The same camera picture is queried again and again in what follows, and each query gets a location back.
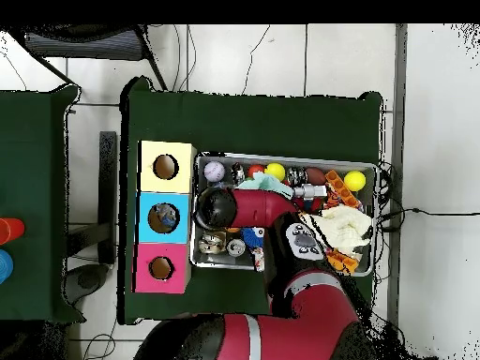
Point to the silver plastic toy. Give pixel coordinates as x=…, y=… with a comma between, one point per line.
x=309, y=191

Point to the white toy baseball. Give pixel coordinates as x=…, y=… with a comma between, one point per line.
x=214, y=171

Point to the dark chair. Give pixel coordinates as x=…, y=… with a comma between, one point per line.
x=86, y=45

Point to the red plastic cup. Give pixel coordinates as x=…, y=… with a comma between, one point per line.
x=13, y=230

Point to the dark green side table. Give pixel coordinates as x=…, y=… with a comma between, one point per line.
x=30, y=168

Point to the shallow clear mesh bin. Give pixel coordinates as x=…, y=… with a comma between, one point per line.
x=198, y=258

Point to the plain orange ball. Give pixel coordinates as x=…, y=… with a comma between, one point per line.
x=255, y=170

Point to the yellow ball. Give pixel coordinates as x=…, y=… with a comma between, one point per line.
x=275, y=171
x=354, y=181

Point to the mint green waffle cloth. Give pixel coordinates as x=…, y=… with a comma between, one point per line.
x=268, y=183

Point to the dark green tablecloth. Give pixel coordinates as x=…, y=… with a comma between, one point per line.
x=262, y=123

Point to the blue plastic cup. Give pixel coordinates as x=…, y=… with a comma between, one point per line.
x=4, y=266

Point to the black camera stand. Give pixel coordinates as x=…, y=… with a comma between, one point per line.
x=108, y=187

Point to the crushed silver can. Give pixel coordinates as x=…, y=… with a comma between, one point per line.
x=212, y=242

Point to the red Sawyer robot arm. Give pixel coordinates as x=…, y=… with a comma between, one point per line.
x=262, y=206

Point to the grey stand foot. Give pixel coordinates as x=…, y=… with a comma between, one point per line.
x=88, y=279

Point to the wooden box with three holes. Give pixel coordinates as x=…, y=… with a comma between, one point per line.
x=180, y=232

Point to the brown toy football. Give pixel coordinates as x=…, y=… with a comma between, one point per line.
x=316, y=175

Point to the cream waffle cloth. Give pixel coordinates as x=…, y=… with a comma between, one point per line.
x=345, y=225

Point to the crushed clear plastic bottle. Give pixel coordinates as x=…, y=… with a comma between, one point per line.
x=171, y=222
x=161, y=215

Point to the long orange toy brick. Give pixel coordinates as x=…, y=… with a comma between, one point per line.
x=342, y=189

